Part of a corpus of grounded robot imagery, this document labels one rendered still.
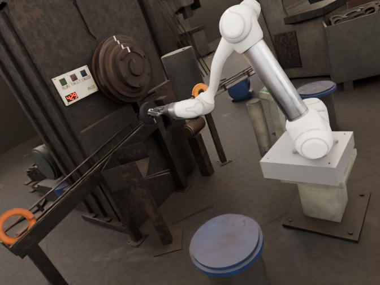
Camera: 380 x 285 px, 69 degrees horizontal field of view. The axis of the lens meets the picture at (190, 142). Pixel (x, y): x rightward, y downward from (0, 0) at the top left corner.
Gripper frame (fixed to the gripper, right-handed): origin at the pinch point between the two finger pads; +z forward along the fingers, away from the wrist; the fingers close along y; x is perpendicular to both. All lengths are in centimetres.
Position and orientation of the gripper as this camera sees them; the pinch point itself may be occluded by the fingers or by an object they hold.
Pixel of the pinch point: (149, 111)
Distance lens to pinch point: 183.1
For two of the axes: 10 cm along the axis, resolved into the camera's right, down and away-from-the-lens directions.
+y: 5.4, -5.1, 6.7
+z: -7.9, -0.3, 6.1
